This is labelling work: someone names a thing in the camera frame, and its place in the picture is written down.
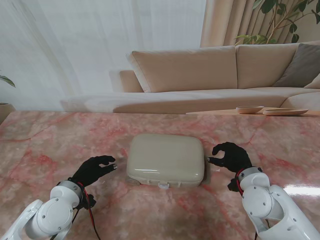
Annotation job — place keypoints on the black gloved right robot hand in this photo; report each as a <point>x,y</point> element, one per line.
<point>232,157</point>

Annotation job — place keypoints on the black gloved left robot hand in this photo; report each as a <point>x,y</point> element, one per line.
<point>95,170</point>

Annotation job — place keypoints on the beige hard-shell suitcase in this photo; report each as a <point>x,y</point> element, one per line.
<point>165,160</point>

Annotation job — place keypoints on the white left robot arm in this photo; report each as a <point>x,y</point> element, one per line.
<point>42,215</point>

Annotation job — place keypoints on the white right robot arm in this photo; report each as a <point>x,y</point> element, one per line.
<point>270,207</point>

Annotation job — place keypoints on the round wooden bowl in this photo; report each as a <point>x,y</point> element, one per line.
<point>250,109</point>

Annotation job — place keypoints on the flat wooden tray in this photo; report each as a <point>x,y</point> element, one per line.
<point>285,112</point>

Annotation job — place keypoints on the beige sectional sofa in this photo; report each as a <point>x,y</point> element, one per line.
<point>215,65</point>

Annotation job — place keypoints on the beige plant pot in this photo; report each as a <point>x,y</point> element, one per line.
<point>5,111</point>

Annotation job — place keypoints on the cream sofa cushion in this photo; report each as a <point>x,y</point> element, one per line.
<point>315,83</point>

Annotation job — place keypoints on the grey sofa cushion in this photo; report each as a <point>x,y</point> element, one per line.
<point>301,66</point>

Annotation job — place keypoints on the single green plant leaf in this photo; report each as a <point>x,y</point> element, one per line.
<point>7,80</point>

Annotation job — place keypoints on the white sheer curtain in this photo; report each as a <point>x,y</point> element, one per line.
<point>87,45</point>

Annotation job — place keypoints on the beige pleated curtain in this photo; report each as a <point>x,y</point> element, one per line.
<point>225,22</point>

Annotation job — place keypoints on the tall green leafy plant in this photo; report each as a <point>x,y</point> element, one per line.
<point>280,22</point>

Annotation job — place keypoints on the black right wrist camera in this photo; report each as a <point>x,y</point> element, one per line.
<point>233,185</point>

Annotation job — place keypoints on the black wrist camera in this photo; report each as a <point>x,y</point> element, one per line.
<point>89,201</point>
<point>233,185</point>

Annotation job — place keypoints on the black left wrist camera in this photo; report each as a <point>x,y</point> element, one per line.
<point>89,201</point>

